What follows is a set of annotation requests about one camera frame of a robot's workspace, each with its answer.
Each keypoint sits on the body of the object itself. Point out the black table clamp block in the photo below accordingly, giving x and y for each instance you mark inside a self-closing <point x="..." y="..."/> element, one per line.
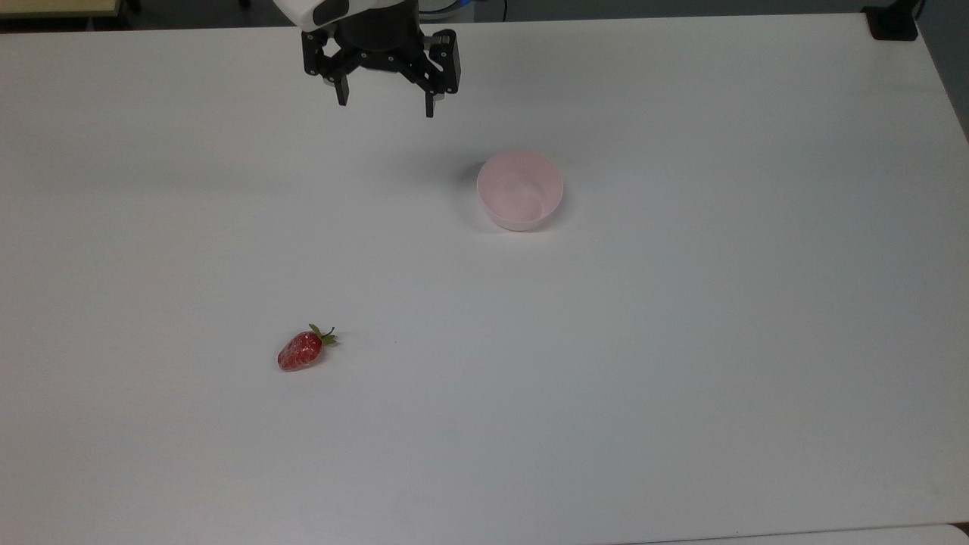
<point x="892" y="23"/>

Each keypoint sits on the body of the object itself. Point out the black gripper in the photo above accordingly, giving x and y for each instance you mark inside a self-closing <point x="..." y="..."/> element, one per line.
<point x="378" y="34"/>

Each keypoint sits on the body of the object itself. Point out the yellow wooden table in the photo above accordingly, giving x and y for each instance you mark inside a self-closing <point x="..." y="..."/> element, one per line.
<point x="53" y="7"/>

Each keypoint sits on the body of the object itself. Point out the pink plastic bowl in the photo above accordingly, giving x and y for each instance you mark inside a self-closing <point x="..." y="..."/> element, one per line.
<point x="519" y="191"/>

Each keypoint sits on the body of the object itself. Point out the red strawberry with green stem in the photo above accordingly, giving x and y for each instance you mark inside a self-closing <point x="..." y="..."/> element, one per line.
<point x="300" y="353"/>

